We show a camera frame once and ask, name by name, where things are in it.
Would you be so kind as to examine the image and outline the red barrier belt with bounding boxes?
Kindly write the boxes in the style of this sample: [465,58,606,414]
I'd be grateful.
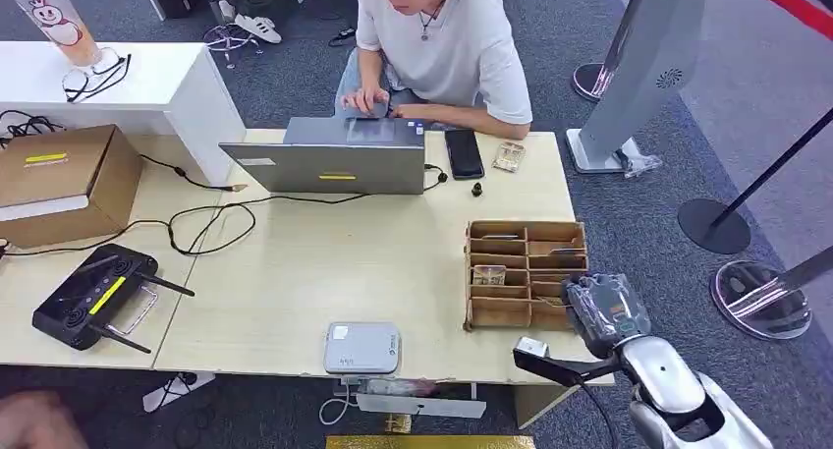
[738,0,833,44]

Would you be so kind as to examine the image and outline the pink cup with snowman print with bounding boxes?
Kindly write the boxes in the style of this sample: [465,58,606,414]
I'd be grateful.
[0,0,105,69]

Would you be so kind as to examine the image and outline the grey standing kiosk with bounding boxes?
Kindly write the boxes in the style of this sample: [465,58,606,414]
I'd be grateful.
[564,0,738,176]

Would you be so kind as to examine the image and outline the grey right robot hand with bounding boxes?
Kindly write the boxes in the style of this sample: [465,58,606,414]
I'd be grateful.
[562,273,652,361]

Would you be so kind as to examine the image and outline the black controller with antennas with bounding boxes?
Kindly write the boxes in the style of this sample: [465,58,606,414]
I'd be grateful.
[31,242,196,355]

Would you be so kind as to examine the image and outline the white power strip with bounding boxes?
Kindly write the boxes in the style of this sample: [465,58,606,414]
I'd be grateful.
[141,370,217,416]

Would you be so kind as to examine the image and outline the grey laptop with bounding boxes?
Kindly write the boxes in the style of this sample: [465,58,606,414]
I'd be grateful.
[219,115,428,196]

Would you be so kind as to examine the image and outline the person's left hand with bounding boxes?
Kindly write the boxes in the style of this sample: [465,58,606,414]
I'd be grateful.
[389,102,425,123]

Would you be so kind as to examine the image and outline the black cable with plug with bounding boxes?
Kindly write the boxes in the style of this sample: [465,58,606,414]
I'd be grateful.
[139,153,250,195]

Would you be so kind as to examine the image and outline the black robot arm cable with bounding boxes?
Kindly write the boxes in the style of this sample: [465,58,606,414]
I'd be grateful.
[575,377,621,449]

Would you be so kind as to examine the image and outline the long black looped cable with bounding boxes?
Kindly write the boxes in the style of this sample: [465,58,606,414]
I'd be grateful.
[0,164,450,259]

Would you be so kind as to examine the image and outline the white flat bar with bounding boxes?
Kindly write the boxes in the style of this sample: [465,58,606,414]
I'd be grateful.
[355,393,488,421]

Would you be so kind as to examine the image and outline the clear-wrapped card pack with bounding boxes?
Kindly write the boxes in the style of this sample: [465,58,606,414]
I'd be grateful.
[491,140,528,175]

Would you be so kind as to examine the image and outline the black-rimmed glasses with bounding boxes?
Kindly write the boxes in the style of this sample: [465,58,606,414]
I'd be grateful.
[62,52,134,105]

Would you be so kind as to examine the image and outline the pale printed card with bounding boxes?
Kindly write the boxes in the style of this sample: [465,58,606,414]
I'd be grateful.
[472,264,508,287]

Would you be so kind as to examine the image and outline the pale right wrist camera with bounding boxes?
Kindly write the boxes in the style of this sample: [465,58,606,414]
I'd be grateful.
[513,336,551,359]

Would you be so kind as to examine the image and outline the clear plastic bag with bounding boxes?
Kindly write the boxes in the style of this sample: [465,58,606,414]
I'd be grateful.
[341,375,445,399]

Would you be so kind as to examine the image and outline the white cabinet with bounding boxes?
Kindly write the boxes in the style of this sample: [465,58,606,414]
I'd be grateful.
[0,40,248,187]

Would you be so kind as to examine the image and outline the black cable bundle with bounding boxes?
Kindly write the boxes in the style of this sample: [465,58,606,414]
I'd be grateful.
[0,109,68,149]

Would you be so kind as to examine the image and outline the flat grey device box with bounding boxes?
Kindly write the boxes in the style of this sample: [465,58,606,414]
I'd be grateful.
[323,321,402,376]

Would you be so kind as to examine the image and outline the white cable loop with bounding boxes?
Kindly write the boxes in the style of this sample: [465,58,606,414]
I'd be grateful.
[317,393,358,428]

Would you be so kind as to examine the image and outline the person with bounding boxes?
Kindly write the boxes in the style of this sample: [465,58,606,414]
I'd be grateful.
[334,0,534,142]

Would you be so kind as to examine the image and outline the brown cardboard box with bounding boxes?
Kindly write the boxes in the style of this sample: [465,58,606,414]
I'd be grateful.
[0,124,144,249]

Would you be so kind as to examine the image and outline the chrome stanchion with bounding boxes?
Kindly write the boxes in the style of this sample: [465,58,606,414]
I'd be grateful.
[571,0,654,103]

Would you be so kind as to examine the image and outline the person's right hand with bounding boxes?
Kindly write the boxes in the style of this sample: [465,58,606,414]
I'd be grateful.
[341,85,392,118]

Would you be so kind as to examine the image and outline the black stanchion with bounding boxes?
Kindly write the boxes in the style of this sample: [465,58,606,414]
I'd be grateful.
[676,106,833,256]

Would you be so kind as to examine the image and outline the black smartphone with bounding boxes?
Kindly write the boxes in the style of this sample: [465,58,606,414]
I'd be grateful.
[444,128,487,181]

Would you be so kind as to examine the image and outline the wooden compartment card box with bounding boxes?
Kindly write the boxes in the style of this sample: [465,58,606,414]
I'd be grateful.
[463,219,591,334]

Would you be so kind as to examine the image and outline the stool with chrome base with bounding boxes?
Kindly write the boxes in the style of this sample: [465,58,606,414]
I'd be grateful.
[166,0,265,71]

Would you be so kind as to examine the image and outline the pale desk leg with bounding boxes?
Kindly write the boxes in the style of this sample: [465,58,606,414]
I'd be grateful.
[512,384,574,431]

